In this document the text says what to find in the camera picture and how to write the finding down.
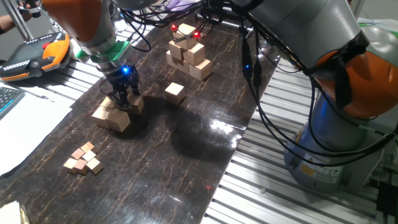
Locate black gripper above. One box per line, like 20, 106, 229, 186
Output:
104, 63, 142, 110

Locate forearm in black sleeve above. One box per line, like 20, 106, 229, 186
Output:
0, 12, 32, 35

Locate purple plastic bag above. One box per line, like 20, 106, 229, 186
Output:
166, 0, 202, 12

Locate black handheld controller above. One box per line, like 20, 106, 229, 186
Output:
19, 0, 43, 19

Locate black cable bundle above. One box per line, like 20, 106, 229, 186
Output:
119, 0, 398, 167

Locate gold and white box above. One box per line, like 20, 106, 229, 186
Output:
0, 200, 31, 224

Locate aluminium extrusion post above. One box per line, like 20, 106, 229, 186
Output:
2, 0, 34, 42

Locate black metal frame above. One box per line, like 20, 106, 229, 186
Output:
195, 11, 253, 35

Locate operator hand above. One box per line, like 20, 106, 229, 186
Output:
17, 0, 41, 19

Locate dark marble pattern mat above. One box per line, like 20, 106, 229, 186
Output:
0, 14, 282, 224

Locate white paper sheets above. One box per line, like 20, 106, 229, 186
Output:
0, 81, 73, 177

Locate black orange teach pendant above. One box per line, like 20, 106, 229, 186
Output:
0, 31, 72, 83

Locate large wooden cube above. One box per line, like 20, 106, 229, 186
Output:
182, 42, 206, 67
165, 50, 180, 68
172, 23, 197, 50
188, 58, 213, 82
168, 39, 185, 62
175, 58, 191, 75

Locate black computer keyboard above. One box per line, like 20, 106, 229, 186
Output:
0, 86, 26, 121

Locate small wooden cube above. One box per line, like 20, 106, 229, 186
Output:
81, 150, 98, 162
73, 159, 89, 176
85, 157, 104, 175
70, 147, 86, 161
80, 141, 96, 154
63, 157, 78, 175

